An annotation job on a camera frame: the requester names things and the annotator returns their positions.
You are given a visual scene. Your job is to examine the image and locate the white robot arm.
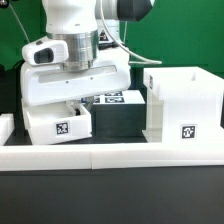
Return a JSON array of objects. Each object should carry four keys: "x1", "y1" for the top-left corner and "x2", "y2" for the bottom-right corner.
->
[{"x1": 21, "y1": 0, "x2": 155, "y2": 108}]

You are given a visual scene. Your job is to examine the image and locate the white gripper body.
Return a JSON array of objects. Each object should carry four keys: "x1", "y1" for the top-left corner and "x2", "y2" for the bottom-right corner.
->
[{"x1": 20, "y1": 49, "x2": 131, "y2": 106}]

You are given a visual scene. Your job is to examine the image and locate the thin white cable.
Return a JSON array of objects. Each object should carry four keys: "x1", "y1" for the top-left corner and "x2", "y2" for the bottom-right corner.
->
[{"x1": 7, "y1": 2, "x2": 32, "y2": 44}]

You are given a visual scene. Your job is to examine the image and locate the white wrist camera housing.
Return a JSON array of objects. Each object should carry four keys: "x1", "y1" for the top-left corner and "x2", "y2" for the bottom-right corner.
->
[{"x1": 22, "y1": 37, "x2": 69, "y2": 66}]

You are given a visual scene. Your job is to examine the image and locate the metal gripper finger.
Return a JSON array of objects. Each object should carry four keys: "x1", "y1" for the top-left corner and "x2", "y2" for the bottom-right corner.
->
[{"x1": 80, "y1": 98, "x2": 94, "y2": 111}]

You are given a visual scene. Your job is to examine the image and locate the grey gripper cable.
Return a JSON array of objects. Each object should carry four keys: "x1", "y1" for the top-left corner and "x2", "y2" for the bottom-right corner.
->
[{"x1": 98, "y1": 0, "x2": 163, "y2": 66}]

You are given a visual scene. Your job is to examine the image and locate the white marker tag sheet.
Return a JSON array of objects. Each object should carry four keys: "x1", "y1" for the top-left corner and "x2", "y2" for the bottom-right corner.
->
[{"x1": 81, "y1": 89, "x2": 146, "y2": 106}]

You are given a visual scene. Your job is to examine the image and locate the white front drawer box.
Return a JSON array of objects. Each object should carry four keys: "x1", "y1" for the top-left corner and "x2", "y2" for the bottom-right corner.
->
[{"x1": 22, "y1": 102, "x2": 92, "y2": 145}]

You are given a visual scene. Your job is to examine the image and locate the white U-shaped boundary frame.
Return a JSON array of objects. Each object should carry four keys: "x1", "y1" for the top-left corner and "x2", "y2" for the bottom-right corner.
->
[{"x1": 0, "y1": 114, "x2": 224, "y2": 172}]

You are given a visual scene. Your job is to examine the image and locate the white drawer cabinet frame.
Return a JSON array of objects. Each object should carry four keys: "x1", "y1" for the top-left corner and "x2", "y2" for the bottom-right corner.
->
[{"x1": 143, "y1": 67, "x2": 224, "y2": 143}]

